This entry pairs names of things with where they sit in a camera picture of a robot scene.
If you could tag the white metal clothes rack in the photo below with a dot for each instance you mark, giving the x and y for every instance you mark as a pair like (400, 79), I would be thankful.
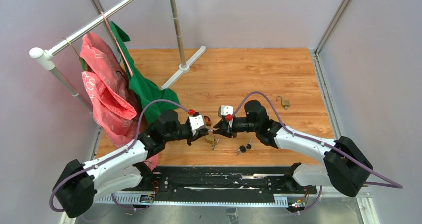
(44, 57)

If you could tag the green garment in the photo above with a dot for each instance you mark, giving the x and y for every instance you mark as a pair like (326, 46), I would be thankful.
(145, 89)

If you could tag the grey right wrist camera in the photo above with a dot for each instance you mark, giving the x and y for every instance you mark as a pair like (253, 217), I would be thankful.
(225, 110)

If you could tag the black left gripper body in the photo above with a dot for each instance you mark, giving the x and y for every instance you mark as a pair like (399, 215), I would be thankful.
(194, 135)

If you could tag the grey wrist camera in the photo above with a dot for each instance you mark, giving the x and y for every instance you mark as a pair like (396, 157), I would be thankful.
(225, 110)
(196, 122)

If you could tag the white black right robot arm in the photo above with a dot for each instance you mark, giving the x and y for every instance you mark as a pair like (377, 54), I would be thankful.
(342, 165)

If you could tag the black-headed key bunch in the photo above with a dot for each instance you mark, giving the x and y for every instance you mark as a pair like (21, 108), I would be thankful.
(244, 148)

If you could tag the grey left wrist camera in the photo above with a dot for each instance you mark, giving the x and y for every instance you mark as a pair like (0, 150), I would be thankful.
(196, 122)

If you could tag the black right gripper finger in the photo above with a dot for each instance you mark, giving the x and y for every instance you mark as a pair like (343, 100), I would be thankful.
(221, 125)
(223, 132)

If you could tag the aluminium frame post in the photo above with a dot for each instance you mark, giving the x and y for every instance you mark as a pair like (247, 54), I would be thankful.
(365, 202)

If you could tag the large brass padlock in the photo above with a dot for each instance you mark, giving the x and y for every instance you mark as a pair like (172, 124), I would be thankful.
(211, 140)

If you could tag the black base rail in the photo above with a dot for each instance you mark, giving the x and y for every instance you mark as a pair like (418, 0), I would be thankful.
(225, 186)

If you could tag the orange black Opel padlock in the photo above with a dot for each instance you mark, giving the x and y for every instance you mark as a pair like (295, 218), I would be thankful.
(207, 120)

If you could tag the small brass padlock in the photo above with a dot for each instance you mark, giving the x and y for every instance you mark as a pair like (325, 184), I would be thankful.
(284, 102)

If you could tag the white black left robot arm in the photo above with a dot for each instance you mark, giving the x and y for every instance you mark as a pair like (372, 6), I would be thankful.
(81, 184)

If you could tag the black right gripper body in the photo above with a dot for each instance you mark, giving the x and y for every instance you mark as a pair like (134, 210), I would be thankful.
(230, 126)

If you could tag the pink patterned garment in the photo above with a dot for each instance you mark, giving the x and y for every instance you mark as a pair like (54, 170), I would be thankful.
(115, 107)

